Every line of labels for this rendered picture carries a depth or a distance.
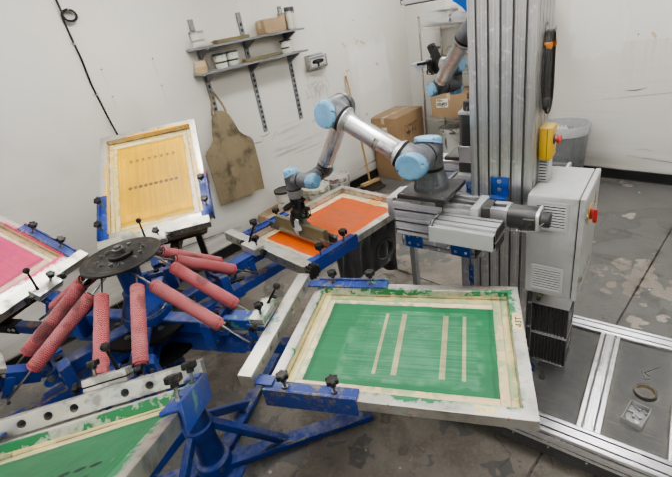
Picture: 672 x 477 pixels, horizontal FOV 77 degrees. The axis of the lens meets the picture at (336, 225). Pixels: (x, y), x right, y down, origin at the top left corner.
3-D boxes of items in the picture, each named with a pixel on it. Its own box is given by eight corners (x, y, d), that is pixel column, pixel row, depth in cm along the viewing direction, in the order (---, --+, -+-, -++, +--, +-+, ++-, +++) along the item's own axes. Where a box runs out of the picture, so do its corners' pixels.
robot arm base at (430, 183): (454, 181, 185) (453, 160, 181) (440, 195, 175) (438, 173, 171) (423, 179, 194) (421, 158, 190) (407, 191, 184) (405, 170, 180)
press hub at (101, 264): (230, 423, 245) (146, 215, 186) (269, 463, 218) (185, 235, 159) (167, 473, 222) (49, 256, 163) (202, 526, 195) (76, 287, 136)
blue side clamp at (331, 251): (352, 243, 217) (350, 231, 214) (359, 245, 213) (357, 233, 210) (308, 271, 200) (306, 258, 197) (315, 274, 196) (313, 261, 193)
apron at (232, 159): (262, 186, 441) (235, 83, 395) (266, 187, 436) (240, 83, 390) (219, 206, 411) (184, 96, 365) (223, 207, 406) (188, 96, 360)
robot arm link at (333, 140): (347, 82, 189) (317, 167, 222) (334, 88, 181) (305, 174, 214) (368, 95, 187) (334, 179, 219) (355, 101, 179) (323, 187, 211)
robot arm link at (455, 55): (475, 26, 184) (431, 103, 227) (494, 22, 187) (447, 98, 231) (461, 8, 187) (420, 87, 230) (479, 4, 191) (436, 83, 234)
